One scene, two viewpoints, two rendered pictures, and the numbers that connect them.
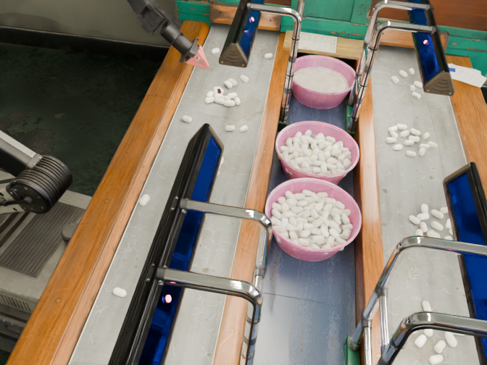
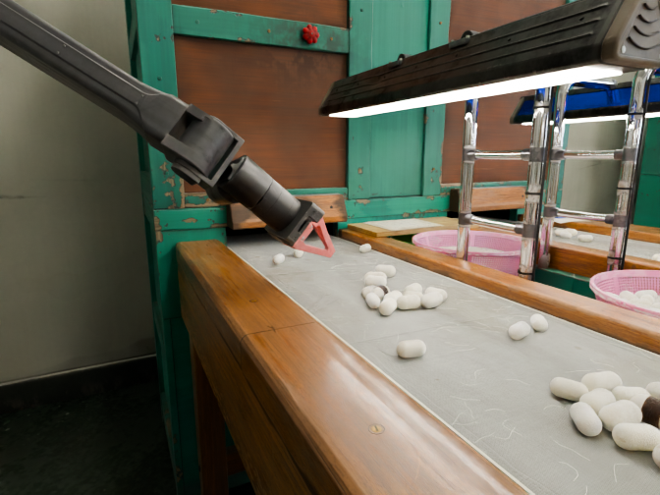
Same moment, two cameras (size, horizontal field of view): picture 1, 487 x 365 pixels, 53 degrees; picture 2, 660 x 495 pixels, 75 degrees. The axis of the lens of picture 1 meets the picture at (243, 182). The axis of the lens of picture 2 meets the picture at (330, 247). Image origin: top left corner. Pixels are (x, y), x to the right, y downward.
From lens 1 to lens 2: 134 cm
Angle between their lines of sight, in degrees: 42
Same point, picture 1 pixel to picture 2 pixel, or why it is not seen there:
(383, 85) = not seen: hidden behind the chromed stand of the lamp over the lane
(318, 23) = (386, 204)
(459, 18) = (522, 169)
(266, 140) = (631, 316)
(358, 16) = (430, 185)
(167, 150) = (513, 450)
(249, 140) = (585, 338)
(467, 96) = not seen: hidden behind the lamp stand
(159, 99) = (294, 332)
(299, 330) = not seen: outside the picture
